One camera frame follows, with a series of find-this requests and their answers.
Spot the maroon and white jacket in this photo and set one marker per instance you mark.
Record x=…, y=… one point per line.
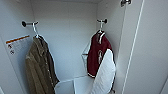
x=98, y=53

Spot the white wardrobe door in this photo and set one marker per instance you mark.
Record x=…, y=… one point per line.
x=150, y=46

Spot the white wardrobe body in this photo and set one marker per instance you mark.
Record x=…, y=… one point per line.
x=70, y=40

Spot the white wardrobe shelf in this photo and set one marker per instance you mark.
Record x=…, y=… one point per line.
x=83, y=86

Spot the white clothes hanger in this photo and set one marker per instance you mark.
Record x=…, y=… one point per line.
x=35, y=31

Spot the orange and white warning sticker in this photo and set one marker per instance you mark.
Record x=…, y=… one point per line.
x=16, y=45

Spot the dark wardrobe rail hook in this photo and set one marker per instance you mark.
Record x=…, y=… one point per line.
x=26, y=24
x=104, y=20

